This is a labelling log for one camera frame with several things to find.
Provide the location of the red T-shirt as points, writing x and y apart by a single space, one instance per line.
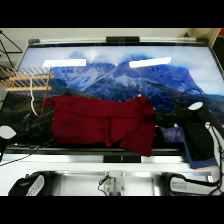
100 123

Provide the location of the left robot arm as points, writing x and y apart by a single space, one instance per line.
32 184

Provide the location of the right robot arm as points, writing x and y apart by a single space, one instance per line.
186 184

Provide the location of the purple garment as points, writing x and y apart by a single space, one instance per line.
172 134

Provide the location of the wooden slatted rack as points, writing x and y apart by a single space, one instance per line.
28 79

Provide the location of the black garment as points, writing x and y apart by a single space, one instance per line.
199 141

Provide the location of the silver frame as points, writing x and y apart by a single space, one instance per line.
80 166

